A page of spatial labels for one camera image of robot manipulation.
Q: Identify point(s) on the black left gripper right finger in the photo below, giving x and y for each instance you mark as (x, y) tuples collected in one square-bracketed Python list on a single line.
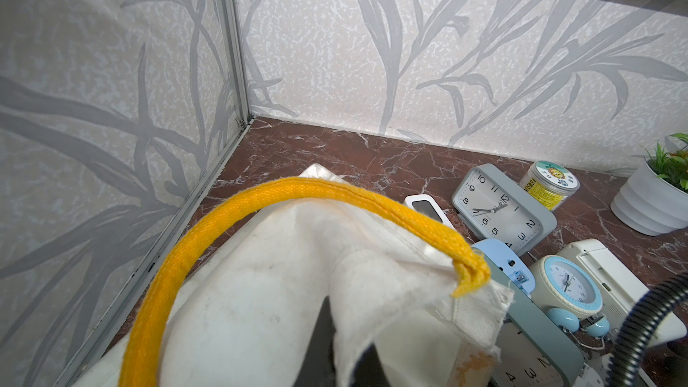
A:
[(369, 370)]

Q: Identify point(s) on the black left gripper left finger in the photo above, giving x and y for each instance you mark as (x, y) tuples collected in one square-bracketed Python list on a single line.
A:
[(317, 369)]

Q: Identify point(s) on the white canvas bag yellow handles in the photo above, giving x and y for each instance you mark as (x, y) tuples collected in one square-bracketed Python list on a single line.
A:
[(247, 316)]

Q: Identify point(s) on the grey square alarm clock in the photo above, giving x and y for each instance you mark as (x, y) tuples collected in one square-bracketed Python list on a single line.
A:
[(534, 351), (494, 206)]

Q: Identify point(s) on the white timer orange buttons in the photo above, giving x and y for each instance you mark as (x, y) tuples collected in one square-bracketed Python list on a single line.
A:
[(428, 206)]

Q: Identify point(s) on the light blue square clock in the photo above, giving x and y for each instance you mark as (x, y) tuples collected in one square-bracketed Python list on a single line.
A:
[(502, 256)]

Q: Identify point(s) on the blue round alarm clock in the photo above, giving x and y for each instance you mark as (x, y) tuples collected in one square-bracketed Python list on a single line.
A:
[(569, 297)]

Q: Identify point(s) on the white rectangular alarm clock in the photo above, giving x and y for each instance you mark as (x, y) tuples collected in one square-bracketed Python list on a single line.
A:
[(619, 288)]

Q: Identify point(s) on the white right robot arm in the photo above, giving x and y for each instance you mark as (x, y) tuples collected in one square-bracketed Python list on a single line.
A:
[(639, 326)]

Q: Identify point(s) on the white potted artificial plant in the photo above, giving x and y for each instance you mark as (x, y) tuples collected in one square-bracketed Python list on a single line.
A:
[(653, 201)]

